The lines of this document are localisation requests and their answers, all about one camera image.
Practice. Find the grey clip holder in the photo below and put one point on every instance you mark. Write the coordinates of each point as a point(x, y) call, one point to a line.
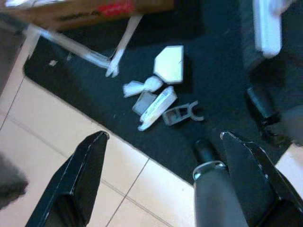
point(177, 116)

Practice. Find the small white box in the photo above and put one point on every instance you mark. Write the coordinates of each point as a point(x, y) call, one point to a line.
point(169, 63)

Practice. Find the beige paper tape strip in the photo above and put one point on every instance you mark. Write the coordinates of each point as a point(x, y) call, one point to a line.
point(125, 37)

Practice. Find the long white printed box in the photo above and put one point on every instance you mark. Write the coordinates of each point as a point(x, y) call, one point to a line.
point(158, 106)

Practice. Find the open cardboard box red print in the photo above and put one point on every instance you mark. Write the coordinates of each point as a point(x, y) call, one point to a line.
point(71, 14)

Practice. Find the crumpled white plastic bag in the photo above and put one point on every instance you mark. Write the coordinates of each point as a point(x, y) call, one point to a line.
point(142, 86)

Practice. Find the black floor mat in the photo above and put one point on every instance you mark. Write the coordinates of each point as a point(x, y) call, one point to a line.
point(213, 71)

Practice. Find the dark grey refrigerator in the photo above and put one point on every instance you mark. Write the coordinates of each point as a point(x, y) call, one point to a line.
point(9, 47)

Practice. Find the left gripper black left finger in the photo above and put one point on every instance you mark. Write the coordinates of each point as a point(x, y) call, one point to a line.
point(80, 177)

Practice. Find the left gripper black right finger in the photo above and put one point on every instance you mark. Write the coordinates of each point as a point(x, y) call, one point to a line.
point(255, 184)

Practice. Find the white broom grey bristles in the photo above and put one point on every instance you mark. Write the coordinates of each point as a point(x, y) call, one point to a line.
point(267, 30)

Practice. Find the grey right robot leg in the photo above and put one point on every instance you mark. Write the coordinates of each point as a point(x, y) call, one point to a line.
point(260, 101)

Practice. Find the small grey bracket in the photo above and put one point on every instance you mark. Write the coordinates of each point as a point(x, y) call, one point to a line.
point(144, 102)

